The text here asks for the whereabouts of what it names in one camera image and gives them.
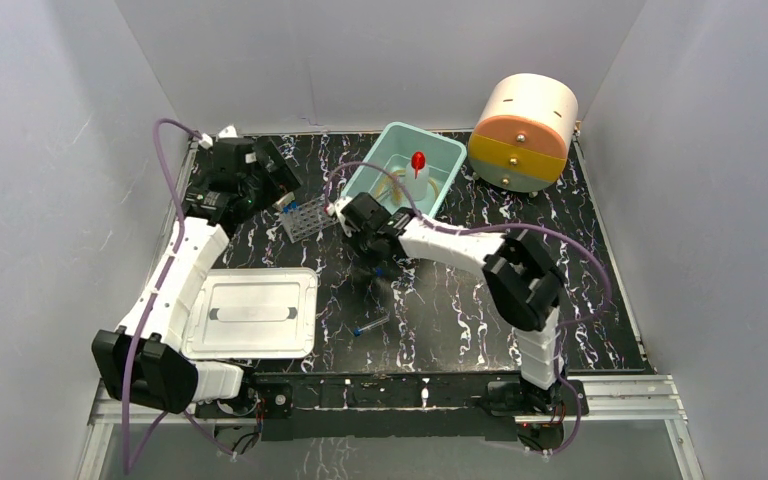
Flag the light teal plastic bin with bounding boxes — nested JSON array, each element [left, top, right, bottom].
[[341, 122, 467, 218]]

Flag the brown test tube brush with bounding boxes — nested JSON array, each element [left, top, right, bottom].
[[388, 170, 405, 207]]

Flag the red-cap wash bottle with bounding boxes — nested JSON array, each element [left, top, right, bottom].
[[403, 151, 429, 202]]

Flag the tan rubber tubing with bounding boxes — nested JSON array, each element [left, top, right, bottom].
[[373, 178, 440, 200]]

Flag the clear test tube rack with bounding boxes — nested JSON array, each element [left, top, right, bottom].
[[279, 196, 337, 243]]

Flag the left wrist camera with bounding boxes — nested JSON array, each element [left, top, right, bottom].
[[216, 124, 239, 140]]

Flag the aluminium frame rail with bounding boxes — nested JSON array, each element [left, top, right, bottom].
[[75, 375, 704, 479]]

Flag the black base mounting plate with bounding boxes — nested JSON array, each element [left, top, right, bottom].
[[251, 374, 567, 444]]

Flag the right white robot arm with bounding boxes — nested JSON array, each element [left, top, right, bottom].
[[325, 193, 565, 414]]

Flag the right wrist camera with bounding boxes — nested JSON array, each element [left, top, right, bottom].
[[325, 196, 355, 237]]

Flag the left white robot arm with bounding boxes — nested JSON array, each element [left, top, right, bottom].
[[91, 137, 301, 416]]

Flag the small white red box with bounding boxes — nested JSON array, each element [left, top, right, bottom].
[[273, 192, 295, 212]]

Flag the white bin lid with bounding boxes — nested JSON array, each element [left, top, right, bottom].
[[182, 267, 319, 361]]

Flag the round orange yellow drawer cabinet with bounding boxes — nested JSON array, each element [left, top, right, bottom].
[[467, 73, 578, 197]]

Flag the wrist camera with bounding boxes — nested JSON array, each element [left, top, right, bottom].
[[325, 196, 355, 237], [216, 124, 239, 140]]

